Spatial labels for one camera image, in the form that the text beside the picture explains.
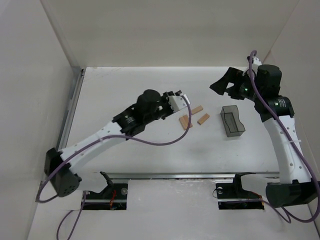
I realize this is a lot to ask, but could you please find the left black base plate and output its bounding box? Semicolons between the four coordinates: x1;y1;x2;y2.
83;183;128;211

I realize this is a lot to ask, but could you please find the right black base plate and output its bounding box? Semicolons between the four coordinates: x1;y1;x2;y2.
212;181;265;210

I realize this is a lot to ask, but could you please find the wood block near gripper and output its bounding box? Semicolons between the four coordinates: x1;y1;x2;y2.
197;113;210;125

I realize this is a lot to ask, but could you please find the engraved wood block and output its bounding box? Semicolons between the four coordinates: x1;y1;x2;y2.
179;115;189;130

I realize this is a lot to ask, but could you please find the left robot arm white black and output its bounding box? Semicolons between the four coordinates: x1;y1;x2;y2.
44;89;189;198

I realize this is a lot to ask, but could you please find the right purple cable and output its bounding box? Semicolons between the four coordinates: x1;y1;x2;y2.
247;49;320;224

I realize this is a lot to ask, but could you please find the plain wood block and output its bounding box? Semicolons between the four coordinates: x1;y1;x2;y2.
191;105;203;115

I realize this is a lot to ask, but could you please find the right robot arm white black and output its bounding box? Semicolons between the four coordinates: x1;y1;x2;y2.
210;64;318;208

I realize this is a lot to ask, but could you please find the aluminium table frame rail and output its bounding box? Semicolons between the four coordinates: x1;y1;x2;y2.
61;66;279;181

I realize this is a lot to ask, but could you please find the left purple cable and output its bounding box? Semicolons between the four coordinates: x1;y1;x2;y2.
36;96;195;240

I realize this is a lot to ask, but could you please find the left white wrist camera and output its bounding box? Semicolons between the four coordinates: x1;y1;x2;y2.
168;90;190;113

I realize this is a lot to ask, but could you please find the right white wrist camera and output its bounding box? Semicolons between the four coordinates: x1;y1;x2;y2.
245;56;262;76

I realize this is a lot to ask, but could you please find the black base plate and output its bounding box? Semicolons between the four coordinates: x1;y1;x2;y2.
83;183;128;211
212;181;265;210

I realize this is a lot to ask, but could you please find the purple cable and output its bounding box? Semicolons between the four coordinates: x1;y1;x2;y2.
36;96;195;240
247;49;320;224

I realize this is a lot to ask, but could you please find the smoky transparent plastic box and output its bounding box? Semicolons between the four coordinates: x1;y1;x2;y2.
220;105;246;138

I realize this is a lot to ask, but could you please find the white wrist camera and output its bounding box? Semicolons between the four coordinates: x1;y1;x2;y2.
245;56;262;76
168;90;190;113

